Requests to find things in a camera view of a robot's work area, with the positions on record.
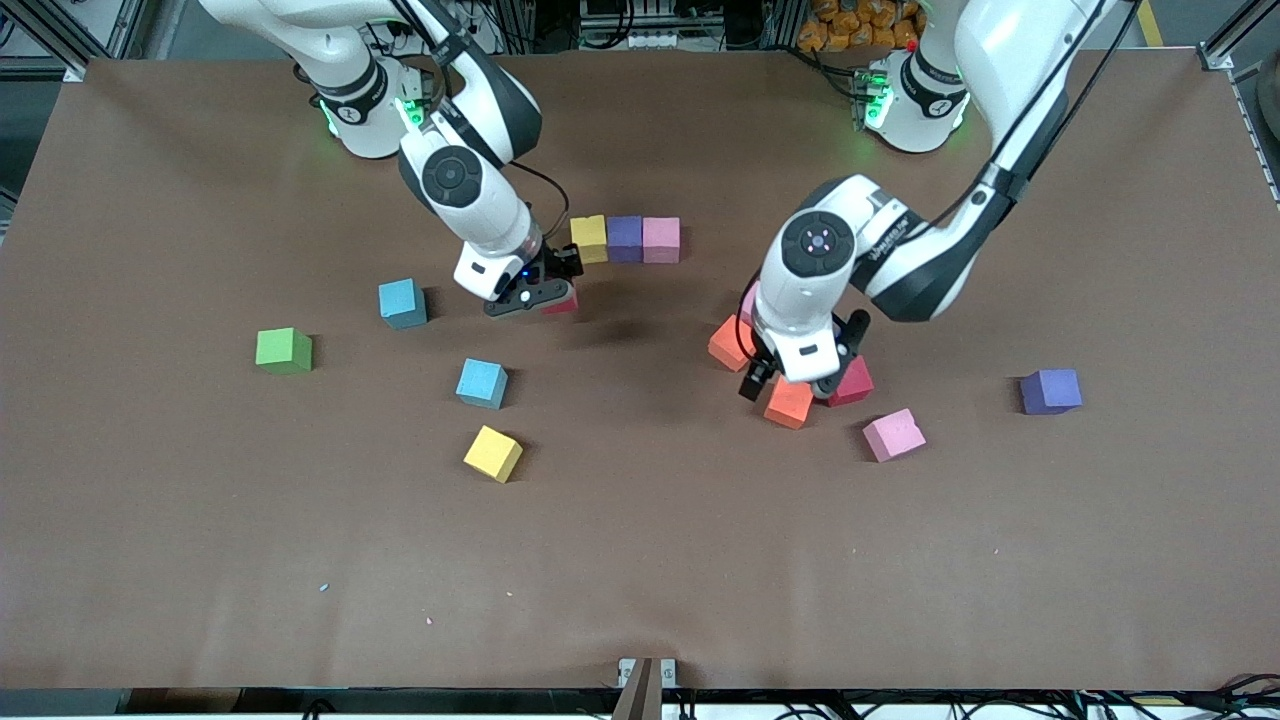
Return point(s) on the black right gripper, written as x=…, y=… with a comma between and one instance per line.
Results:
x=556, y=266

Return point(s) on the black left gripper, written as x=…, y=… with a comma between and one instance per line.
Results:
x=756, y=379

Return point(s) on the red foam cube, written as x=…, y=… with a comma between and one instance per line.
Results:
x=858, y=385
x=565, y=305

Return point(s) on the yellow foam cube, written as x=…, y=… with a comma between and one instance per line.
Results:
x=588, y=238
x=493, y=453

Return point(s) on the purple foam cube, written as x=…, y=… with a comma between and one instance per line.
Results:
x=1050, y=390
x=625, y=238

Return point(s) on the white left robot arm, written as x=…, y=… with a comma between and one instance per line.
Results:
x=800, y=300

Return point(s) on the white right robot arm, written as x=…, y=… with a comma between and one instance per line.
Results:
x=490, y=225

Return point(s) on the orange foam cube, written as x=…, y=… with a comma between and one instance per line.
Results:
x=790, y=410
x=726, y=345

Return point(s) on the cyan foam cube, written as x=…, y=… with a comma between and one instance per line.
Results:
x=482, y=383
x=402, y=303

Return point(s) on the pink foam cube with notch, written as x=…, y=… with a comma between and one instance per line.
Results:
x=893, y=435

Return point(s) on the paper table cover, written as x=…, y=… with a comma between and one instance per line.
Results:
x=640, y=550

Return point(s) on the green foam cube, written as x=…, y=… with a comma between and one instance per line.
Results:
x=284, y=350

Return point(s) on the white power strip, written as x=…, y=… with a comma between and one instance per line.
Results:
x=655, y=40

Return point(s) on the net bag of oranges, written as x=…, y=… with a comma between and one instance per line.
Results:
x=860, y=25

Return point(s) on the grey metal clamp bracket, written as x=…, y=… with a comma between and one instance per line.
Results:
x=647, y=685

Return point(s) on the aluminium frame post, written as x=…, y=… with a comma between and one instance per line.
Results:
x=1225, y=45
x=125, y=25

